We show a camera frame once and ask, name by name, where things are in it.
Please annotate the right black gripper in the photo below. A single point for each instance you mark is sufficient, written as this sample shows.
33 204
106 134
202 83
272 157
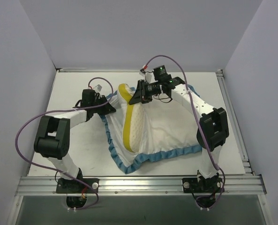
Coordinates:
140 89

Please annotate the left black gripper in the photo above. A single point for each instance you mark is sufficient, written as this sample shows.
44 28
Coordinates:
103 107

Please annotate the cream yellow pillow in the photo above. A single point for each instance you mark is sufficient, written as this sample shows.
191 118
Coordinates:
133 119

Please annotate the blue white pillowcase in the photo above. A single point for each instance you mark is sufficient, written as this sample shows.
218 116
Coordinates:
169 131

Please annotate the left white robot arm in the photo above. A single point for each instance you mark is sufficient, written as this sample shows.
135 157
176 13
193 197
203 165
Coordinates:
52 140

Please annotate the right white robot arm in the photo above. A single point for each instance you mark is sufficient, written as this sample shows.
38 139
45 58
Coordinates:
212 123

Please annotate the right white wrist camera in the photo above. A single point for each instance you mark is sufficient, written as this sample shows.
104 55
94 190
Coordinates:
146 74

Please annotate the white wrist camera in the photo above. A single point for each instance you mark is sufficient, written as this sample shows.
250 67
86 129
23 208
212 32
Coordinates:
146 74
97 88

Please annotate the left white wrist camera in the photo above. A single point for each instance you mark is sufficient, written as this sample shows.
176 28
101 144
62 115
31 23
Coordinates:
97 88

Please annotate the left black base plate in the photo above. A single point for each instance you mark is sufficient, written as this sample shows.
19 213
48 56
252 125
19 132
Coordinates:
74 187

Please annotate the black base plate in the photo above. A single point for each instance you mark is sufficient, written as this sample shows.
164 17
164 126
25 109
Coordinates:
74 187
202 185

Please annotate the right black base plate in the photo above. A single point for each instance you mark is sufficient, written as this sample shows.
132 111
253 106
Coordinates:
202 185

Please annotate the front aluminium rail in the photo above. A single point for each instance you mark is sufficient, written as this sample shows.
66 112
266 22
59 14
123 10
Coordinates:
137 186

